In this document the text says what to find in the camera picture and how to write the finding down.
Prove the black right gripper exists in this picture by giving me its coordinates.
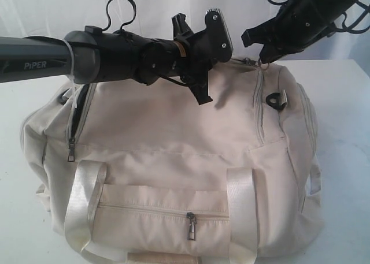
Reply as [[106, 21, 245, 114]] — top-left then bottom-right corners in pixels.
[[241, 0, 357, 64]]

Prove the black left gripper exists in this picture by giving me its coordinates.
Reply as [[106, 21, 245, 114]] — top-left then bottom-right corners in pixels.
[[97, 13, 213, 105]]

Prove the cream fabric duffel bag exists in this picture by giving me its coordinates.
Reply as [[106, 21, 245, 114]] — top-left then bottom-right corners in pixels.
[[21, 61, 322, 263]]

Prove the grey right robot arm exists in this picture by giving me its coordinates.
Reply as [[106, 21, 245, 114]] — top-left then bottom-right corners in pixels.
[[241, 0, 369, 64]]

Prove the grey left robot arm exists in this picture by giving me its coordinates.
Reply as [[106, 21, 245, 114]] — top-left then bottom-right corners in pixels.
[[1, 14, 213, 105]]

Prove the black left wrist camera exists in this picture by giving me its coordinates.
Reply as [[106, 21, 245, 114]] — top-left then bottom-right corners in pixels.
[[192, 8, 233, 62]]

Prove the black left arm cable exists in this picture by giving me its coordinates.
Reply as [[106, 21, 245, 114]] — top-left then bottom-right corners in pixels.
[[105, 0, 136, 34]]

